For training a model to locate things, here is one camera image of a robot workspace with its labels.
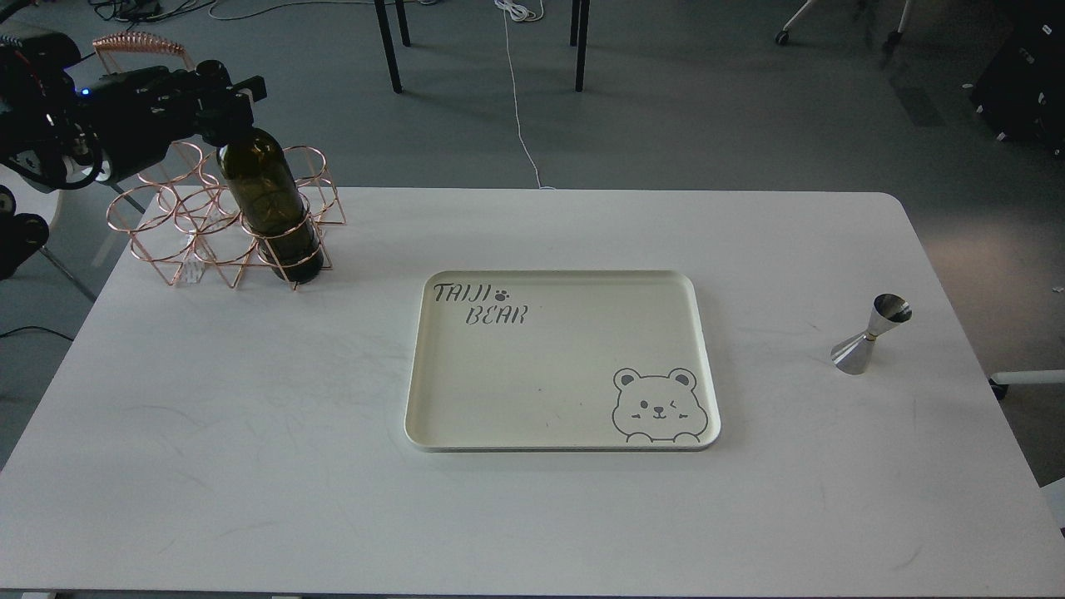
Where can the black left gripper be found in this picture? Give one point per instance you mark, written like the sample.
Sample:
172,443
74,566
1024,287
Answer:
136,115

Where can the dark green wine bottle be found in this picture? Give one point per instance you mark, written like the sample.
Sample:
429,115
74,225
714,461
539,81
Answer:
258,176

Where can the steel double jigger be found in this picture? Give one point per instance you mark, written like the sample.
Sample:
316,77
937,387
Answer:
853,355

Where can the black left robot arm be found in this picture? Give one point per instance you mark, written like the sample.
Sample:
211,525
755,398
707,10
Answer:
57,135

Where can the black table leg left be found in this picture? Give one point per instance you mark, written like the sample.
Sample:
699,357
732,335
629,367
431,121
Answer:
386,36

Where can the black table leg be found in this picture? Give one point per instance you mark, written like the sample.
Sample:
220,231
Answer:
578,38
386,36

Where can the black table leg right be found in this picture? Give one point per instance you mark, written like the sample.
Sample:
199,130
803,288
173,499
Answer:
578,38

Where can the cream bear serving tray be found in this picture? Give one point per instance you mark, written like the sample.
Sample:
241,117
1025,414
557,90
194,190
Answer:
561,360

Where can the white chair base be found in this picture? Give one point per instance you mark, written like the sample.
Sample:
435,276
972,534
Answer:
860,21

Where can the black equipment box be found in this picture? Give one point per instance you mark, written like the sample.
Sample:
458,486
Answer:
1020,95

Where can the copper wire bottle rack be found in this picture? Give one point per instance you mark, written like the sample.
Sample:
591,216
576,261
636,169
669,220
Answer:
196,224

